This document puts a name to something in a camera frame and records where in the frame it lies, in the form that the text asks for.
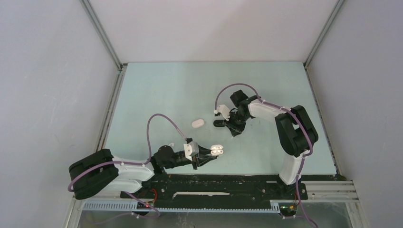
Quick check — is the aluminium frame rail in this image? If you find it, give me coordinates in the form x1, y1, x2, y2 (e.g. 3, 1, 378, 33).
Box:
70, 179, 360, 205

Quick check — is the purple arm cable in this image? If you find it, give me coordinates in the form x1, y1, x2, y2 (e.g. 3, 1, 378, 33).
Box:
67, 114, 190, 219
214, 83, 318, 227

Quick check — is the white cable duct strip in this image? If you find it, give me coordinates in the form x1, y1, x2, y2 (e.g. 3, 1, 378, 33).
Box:
82, 200, 280, 213

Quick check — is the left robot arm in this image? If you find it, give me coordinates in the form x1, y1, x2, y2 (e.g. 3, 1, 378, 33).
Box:
67, 142, 224, 200

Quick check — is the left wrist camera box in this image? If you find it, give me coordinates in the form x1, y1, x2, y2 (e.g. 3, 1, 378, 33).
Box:
183, 141, 199, 161

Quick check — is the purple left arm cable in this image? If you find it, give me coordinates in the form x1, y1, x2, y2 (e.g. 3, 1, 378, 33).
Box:
67, 114, 190, 219

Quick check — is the white oval charging case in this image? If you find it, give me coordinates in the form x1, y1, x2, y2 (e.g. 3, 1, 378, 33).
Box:
191, 119, 205, 128

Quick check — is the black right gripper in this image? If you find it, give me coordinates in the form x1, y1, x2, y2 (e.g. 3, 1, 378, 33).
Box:
223, 111, 250, 137

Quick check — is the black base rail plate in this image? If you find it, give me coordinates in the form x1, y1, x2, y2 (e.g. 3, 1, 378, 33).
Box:
133, 174, 345, 207

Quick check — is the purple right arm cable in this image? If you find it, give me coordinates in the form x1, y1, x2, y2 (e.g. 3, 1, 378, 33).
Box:
214, 83, 318, 227

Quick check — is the black oval charging case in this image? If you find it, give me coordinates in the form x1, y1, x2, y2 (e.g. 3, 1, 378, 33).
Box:
213, 120, 226, 127

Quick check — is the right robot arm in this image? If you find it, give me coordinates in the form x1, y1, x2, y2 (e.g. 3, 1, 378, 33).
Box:
214, 90, 318, 199

